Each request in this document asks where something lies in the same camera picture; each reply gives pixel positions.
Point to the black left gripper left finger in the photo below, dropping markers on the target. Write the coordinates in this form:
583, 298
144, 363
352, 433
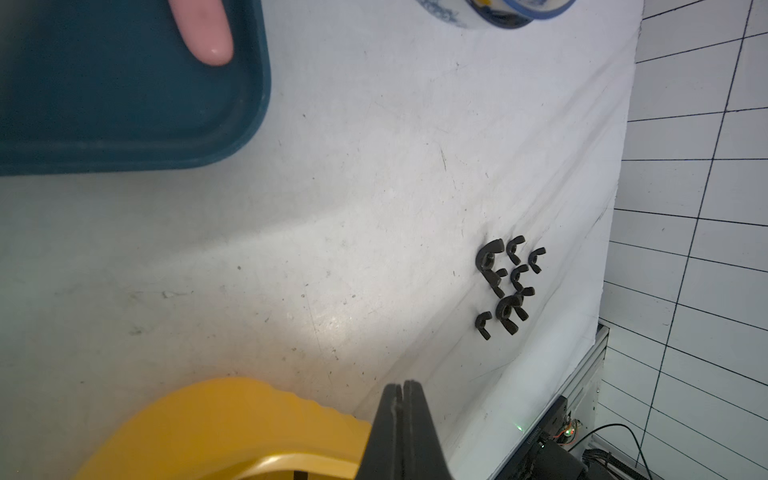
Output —
383, 455

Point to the yellow plastic storage box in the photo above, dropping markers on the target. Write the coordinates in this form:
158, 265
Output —
232, 428

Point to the dark teal tray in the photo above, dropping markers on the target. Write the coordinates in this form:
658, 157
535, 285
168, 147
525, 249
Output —
109, 86

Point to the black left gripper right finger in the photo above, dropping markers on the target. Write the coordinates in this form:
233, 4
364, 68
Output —
422, 453

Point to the pink handled spoon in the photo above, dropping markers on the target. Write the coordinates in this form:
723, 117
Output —
205, 30

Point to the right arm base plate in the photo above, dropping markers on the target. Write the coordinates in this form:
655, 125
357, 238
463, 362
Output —
549, 456

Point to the black wing nut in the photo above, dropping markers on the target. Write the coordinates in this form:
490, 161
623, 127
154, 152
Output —
523, 303
481, 322
504, 310
515, 275
533, 257
485, 258
511, 248
494, 279

